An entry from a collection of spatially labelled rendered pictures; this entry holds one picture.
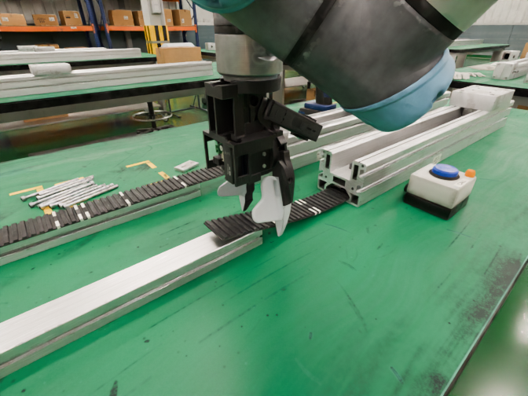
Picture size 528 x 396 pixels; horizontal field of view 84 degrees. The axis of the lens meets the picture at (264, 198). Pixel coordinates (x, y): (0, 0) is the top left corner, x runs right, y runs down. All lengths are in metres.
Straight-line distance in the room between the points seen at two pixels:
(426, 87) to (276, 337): 0.27
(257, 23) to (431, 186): 0.43
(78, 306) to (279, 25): 0.33
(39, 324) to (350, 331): 0.32
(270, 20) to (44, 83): 1.71
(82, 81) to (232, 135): 1.61
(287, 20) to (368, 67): 0.06
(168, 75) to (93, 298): 1.79
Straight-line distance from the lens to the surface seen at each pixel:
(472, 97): 1.05
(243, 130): 0.35
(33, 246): 0.54
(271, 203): 0.39
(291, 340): 0.34
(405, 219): 0.56
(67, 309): 0.39
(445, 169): 0.59
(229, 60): 0.34
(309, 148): 0.70
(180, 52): 2.61
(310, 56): 0.23
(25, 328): 0.39
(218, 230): 0.40
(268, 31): 0.24
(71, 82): 1.92
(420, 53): 0.24
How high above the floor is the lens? 1.06
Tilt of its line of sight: 30 degrees down
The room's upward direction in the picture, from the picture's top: straight up
